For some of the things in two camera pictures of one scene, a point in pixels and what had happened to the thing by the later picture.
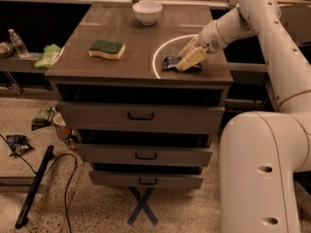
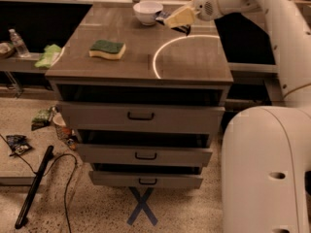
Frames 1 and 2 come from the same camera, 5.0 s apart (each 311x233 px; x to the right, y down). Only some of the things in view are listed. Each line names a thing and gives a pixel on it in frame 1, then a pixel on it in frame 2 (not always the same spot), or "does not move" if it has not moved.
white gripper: (209, 38) -> (205, 8)
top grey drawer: (141, 117) does not move
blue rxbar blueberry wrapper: (170, 63) -> (160, 16)
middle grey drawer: (106, 154) does not move
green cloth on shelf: (50, 53) does not move
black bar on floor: (21, 220) does not move
